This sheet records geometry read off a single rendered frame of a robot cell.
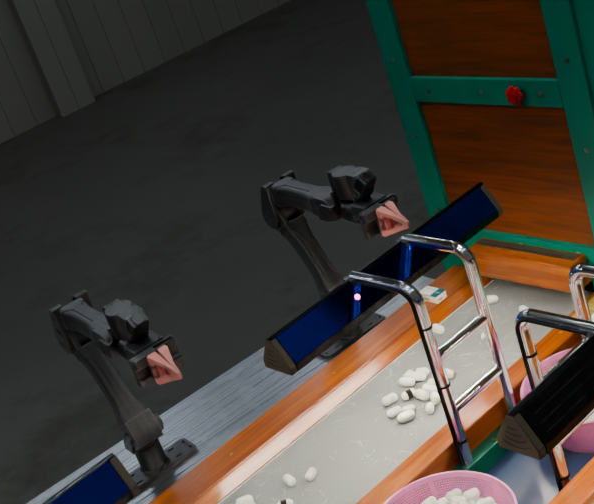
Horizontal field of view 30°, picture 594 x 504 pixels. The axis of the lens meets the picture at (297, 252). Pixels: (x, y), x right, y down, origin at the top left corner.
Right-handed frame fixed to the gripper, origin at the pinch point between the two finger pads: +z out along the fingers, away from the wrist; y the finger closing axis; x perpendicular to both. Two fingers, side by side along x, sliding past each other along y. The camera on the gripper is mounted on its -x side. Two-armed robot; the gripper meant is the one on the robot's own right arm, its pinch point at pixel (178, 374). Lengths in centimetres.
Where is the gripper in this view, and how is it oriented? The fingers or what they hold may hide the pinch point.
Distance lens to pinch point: 215.2
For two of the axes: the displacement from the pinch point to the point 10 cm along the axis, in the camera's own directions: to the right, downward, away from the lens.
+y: 7.7, -4.8, 4.3
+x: 2.8, 8.5, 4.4
